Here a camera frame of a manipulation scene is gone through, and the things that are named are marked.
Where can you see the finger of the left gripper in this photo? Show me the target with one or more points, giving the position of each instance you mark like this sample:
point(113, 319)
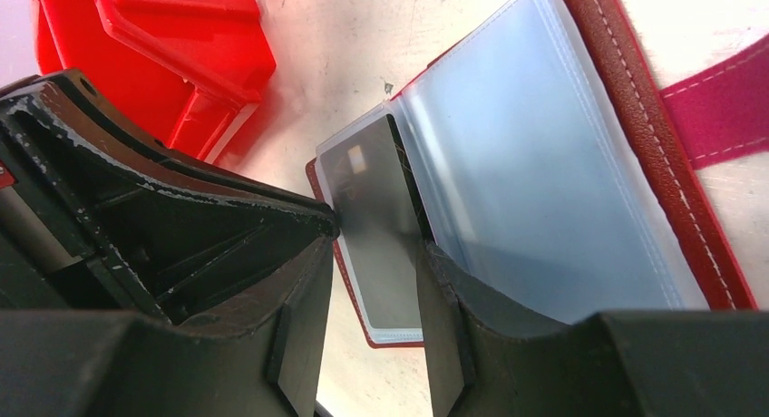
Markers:
point(96, 214)

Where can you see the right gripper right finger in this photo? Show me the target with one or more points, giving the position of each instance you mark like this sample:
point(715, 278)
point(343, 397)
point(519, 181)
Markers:
point(488, 355)

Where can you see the red leather card holder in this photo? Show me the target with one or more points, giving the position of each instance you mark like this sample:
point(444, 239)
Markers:
point(547, 164)

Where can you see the red plastic tray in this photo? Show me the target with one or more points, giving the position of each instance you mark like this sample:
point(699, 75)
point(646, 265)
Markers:
point(189, 72)

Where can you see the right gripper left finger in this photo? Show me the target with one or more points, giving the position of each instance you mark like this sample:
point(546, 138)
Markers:
point(256, 354)

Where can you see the grey credit card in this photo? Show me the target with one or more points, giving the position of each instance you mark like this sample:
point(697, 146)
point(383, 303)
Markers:
point(368, 185)

